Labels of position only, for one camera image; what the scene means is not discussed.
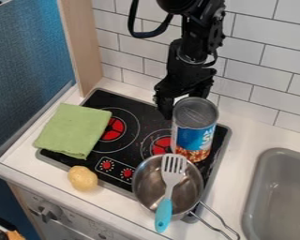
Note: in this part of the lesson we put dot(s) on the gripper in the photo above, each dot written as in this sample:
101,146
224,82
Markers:
187,76

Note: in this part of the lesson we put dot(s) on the toy sink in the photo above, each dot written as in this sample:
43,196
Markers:
277,195

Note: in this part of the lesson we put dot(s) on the yellow toy potato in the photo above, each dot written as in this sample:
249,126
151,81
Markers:
82,178

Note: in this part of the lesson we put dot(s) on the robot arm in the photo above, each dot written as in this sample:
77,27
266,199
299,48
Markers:
197,28

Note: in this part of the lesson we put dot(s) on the green cloth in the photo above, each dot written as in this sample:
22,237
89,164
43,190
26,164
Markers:
73,130

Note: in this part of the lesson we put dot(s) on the tin can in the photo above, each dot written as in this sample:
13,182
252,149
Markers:
194,128

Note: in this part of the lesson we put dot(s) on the toy stove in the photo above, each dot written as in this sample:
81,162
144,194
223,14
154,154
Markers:
131,137

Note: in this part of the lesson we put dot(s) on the silver pot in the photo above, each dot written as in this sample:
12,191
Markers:
169,187

